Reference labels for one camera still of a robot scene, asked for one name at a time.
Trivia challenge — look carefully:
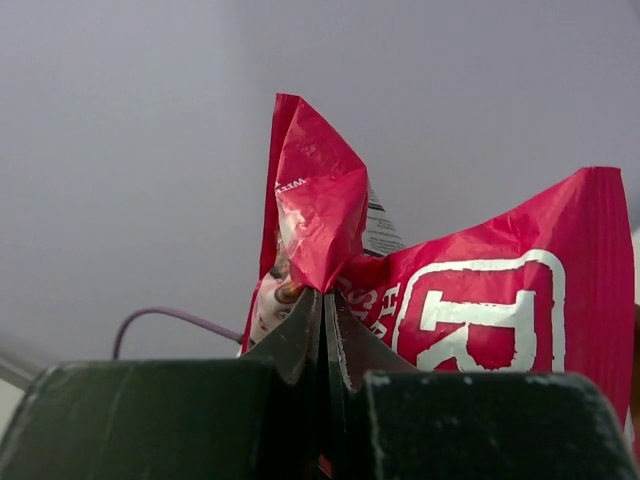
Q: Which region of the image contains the pink snack bag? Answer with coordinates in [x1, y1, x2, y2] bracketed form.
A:
[243, 93, 634, 425]

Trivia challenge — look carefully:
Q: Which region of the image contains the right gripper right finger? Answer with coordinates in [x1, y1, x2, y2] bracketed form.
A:
[324, 292, 639, 479]

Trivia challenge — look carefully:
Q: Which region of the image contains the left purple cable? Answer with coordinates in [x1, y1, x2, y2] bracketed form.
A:
[112, 306, 244, 361]

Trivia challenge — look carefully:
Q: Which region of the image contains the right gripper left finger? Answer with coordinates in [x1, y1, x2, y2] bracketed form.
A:
[1, 290, 322, 479]

